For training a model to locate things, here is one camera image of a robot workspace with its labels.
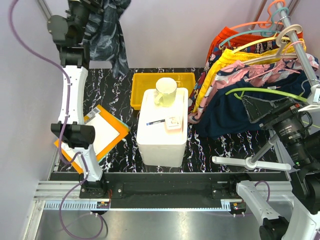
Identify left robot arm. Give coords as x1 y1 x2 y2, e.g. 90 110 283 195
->
47 0 108 198

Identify yellow green mug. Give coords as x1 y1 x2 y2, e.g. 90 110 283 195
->
154 77 178 107

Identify white foam box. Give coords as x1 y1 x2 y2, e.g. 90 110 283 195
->
136 87 189 168

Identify green hanger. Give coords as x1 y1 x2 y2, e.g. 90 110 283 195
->
225 87 307 103

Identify dark red patterned shorts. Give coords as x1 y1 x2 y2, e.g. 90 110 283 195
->
188 40 278 113

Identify orange hanger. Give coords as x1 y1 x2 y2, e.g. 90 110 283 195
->
230 0 286 30

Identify metal clothes rack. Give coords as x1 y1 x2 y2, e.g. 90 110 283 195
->
212 3 320 172

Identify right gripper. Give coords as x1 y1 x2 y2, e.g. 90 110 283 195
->
241 93 314 166

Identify beige hanger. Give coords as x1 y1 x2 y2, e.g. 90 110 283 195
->
243 24 303 65

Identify orange red shorts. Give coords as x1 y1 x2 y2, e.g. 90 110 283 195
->
204 26 278 71

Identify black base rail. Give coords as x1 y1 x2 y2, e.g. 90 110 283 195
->
49 172 251 201

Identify dark leaf-pattern shorts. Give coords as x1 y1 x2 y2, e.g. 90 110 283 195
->
82 0 131 79

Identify cream yellow hanger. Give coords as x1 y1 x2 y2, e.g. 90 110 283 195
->
232 36 290 54

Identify teal hanger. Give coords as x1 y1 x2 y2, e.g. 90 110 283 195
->
219 6 290 47

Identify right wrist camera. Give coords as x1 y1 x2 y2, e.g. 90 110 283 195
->
298 84 320 113

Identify pink white patterned shorts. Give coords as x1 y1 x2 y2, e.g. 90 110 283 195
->
187 53 320 123

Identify purple cable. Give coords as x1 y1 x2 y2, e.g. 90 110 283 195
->
253 179 271 208
8 0 108 240

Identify pink hanger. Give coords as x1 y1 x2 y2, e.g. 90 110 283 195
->
248 39 306 87

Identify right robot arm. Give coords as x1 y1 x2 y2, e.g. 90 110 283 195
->
227 96 320 240

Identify yellow shorts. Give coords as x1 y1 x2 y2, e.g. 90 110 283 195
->
188 40 303 123

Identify blue pen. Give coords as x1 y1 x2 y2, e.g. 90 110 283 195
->
146 119 166 126

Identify pink small box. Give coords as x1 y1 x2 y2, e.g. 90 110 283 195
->
164 116 182 134

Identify yellow plastic bin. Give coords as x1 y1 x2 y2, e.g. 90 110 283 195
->
130 72 196 110

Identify navy blue shorts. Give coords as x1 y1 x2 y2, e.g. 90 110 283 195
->
194 71 311 139

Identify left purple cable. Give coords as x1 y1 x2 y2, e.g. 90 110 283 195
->
8 0 108 240

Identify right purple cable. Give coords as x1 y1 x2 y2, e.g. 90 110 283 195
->
253 179 271 208

